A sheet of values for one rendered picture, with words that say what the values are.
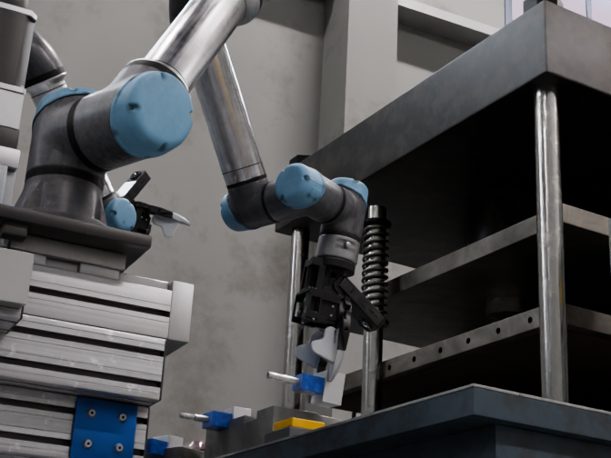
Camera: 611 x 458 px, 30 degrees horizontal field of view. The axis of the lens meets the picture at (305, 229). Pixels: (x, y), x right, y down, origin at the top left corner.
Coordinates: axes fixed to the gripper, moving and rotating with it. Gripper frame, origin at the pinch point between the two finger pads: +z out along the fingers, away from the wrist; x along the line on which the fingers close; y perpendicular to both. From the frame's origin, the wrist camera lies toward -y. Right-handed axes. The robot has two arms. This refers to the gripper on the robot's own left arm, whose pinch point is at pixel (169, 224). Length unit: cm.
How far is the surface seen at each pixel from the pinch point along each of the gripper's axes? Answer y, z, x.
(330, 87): -174, 248, -172
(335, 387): 43, -25, 77
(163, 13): -189, 169, -225
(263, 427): 52, -30, 67
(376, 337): 9, 74, 11
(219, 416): 50, -26, 53
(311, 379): 43, -29, 75
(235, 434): 53, -26, 57
